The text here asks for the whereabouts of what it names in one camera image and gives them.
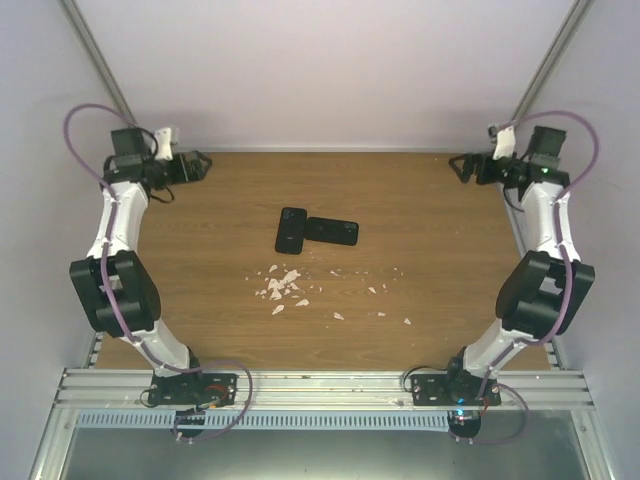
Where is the black phone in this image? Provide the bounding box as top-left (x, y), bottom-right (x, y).
top-left (275, 207), bottom-right (307, 255)
top-left (305, 217), bottom-right (359, 246)

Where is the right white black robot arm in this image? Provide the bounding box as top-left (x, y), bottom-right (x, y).
top-left (442, 126), bottom-right (595, 405)

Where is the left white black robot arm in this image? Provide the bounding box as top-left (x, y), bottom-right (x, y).
top-left (69, 127), bottom-right (212, 404)

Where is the white debris pile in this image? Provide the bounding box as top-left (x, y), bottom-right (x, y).
top-left (253, 264), bottom-right (310, 316)

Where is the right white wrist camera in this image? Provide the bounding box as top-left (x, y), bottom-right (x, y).
top-left (488, 124), bottom-right (516, 160)

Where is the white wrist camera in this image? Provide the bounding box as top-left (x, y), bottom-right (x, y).
top-left (153, 127), bottom-right (179, 161)
top-left (488, 124), bottom-right (516, 160)

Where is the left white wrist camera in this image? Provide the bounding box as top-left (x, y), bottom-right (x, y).
top-left (153, 127), bottom-right (179, 161)

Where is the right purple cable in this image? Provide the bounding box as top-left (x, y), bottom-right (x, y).
top-left (507, 110), bottom-right (601, 211)

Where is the right aluminium corner post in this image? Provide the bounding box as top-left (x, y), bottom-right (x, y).
top-left (511, 0), bottom-right (594, 120)

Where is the aluminium corner post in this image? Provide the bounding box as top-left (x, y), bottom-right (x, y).
top-left (511, 0), bottom-right (594, 120)
top-left (59, 0), bottom-right (136, 123)

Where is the left aluminium corner post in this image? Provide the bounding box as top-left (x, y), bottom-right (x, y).
top-left (59, 0), bottom-right (136, 123)

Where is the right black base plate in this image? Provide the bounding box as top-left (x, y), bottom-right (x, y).
top-left (400, 368), bottom-right (502, 407)

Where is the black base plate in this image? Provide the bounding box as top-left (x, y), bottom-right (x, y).
top-left (400, 368), bottom-right (502, 407)
top-left (139, 373), bottom-right (238, 408)

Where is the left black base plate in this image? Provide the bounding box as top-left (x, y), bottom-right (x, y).
top-left (139, 373), bottom-right (238, 408)

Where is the aluminium front rail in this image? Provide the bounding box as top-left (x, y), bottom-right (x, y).
top-left (54, 369), bottom-right (595, 411)

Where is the grey slotted cable duct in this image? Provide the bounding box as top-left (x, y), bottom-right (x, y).
top-left (76, 409), bottom-right (449, 432)

